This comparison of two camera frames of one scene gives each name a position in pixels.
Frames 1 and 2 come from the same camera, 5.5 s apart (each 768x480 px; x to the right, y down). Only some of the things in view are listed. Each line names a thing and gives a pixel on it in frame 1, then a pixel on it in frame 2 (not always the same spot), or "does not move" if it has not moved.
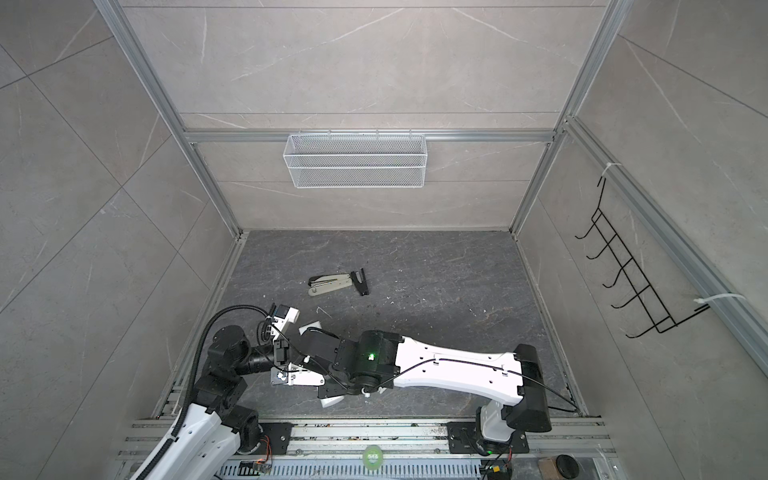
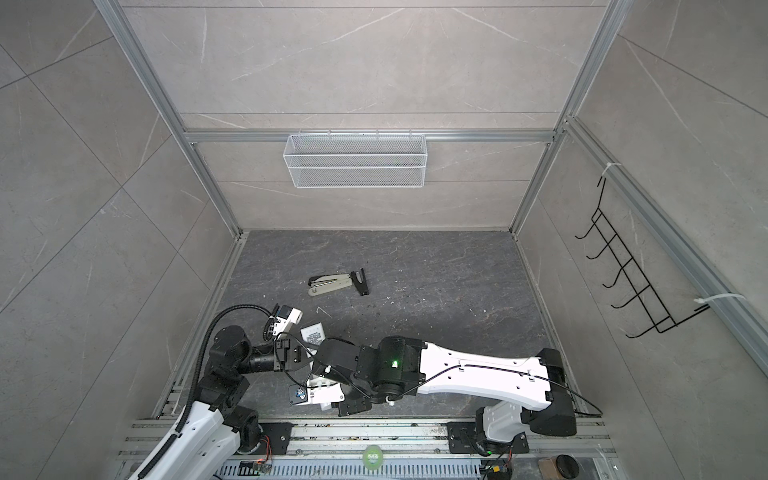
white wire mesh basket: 356,161 does not move
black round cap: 568,466 does not move
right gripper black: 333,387 → 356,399
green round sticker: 372,457 does not move
